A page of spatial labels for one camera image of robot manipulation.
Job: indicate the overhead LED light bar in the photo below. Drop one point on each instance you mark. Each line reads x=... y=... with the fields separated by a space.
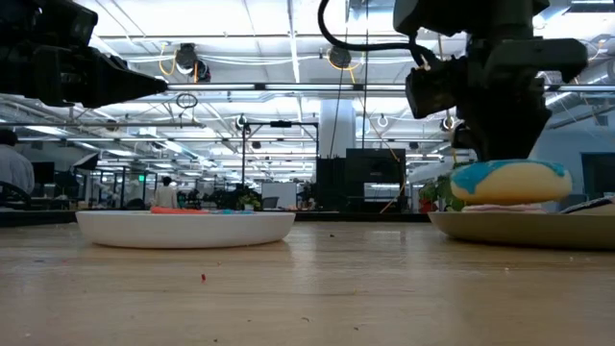
x=307 y=87

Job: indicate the black aluminium station frame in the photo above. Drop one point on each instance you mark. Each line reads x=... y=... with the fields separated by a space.
x=38 y=217

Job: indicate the large green potted plant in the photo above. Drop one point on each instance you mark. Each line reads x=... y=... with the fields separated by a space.
x=439 y=192

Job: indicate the small blue iced donut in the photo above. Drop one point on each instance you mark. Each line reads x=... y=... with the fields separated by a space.
x=230 y=211

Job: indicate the beige round plate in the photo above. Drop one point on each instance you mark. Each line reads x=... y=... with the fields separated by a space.
x=519 y=230

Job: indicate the large pink iced donut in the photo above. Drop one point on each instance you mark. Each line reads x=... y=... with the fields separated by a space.
x=504 y=208

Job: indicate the white round plate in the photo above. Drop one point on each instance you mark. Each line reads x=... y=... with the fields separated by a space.
x=120 y=230

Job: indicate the black computer monitor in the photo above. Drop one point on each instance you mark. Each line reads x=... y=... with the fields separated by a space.
x=45 y=172

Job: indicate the low black cabinet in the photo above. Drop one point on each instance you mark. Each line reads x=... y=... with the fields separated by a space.
x=330 y=182

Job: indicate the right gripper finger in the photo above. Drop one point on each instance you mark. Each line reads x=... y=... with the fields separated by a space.
x=509 y=137

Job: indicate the black metal frame stand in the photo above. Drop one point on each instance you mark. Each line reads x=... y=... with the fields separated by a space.
x=281 y=123

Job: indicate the red plant pot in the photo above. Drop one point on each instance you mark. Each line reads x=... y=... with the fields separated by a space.
x=426 y=204

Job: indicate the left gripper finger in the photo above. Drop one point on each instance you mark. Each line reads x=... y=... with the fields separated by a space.
x=130 y=86

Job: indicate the dark wall monitor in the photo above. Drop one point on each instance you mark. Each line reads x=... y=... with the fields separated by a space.
x=598 y=175

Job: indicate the white panel board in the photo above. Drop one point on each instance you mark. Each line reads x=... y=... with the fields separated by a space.
x=278 y=192

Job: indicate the white building column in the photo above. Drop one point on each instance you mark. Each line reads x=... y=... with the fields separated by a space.
x=343 y=130

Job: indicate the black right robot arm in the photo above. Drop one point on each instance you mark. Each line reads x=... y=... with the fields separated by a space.
x=456 y=17

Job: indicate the large blue iced donut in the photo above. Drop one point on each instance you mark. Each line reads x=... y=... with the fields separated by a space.
x=519 y=187

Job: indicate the small green plant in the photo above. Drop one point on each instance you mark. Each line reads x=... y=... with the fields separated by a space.
x=249 y=201

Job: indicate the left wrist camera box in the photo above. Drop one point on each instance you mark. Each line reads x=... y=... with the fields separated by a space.
x=67 y=24

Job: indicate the tall black cabinet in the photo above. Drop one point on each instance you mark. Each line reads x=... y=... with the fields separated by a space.
x=375 y=165

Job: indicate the person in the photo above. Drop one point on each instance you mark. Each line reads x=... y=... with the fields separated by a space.
x=165 y=197
x=14 y=168

